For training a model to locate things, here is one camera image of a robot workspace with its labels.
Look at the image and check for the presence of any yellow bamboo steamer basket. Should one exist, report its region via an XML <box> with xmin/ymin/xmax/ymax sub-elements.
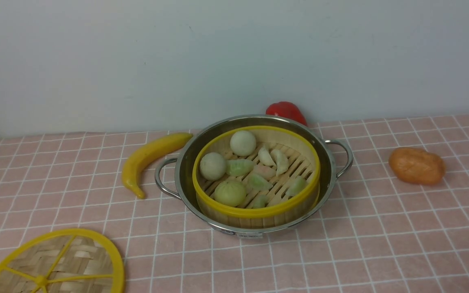
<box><xmin>193</xmin><ymin>125</ymin><xmax>321</xmax><ymax>229</ymax></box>

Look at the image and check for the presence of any yellow woven steamer lid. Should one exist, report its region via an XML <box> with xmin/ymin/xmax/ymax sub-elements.
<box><xmin>0</xmin><ymin>228</ymin><xmax>125</xmax><ymax>293</ymax></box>

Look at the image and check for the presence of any white round bun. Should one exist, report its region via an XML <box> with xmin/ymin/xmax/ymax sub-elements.
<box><xmin>230</xmin><ymin>130</ymin><xmax>256</xmax><ymax>157</ymax></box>
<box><xmin>199</xmin><ymin>152</ymin><xmax>227</xmax><ymax>181</ymax></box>

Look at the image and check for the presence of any green dumpling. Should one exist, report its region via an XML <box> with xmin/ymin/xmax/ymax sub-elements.
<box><xmin>285</xmin><ymin>176</ymin><xmax>308</xmax><ymax>198</ymax></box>
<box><xmin>226</xmin><ymin>158</ymin><xmax>255</xmax><ymax>177</ymax></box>
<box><xmin>250</xmin><ymin>194</ymin><xmax>267</xmax><ymax>208</ymax></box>
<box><xmin>247</xmin><ymin>173</ymin><xmax>273</xmax><ymax>191</ymax></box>

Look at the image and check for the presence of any white dumpling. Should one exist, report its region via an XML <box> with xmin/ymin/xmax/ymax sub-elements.
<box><xmin>270</xmin><ymin>149</ymin><xmax>289</xmax><ymax>176</ymax></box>
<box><xmin>258</xmin><ymin>144</ymin><xmax>276</xmax><ymax>167</ymax></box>

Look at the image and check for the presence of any pink dumpling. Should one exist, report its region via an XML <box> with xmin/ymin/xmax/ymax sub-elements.
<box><xmin>253</xmin><ymin>165</ymin><xmax>276</xmax><ymax>181</ymax></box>

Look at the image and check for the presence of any green round bun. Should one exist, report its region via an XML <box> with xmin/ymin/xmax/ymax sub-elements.
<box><xmin>213</xmin><ymin>180</ymin><xmax>246</xmax><ymax>207</ymax></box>

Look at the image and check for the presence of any red plastic bell pepper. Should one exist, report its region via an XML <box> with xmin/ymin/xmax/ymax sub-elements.
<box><xmin>265</xmin><ymin>101</ymin><xmax>308</xmax><ymax>126</ymax></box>

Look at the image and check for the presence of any yellow plastic banana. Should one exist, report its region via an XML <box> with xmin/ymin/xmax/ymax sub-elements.
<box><xmin>121</xmin><ymin>132</ymin><xmax>193</xmax><ymax>199</ymax></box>

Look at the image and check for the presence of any pink checkered tablecloth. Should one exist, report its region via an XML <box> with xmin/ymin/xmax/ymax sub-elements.
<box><xmin>0</xmin><ymin>115</ymin><xmax>469</xmax><ymax>293</ymax></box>

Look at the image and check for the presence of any orange plastic potato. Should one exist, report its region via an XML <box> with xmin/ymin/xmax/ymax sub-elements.
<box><xmin>388</xmin><ymin>147</ymin><xmax>446</xmax><ymax>186</ymax></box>

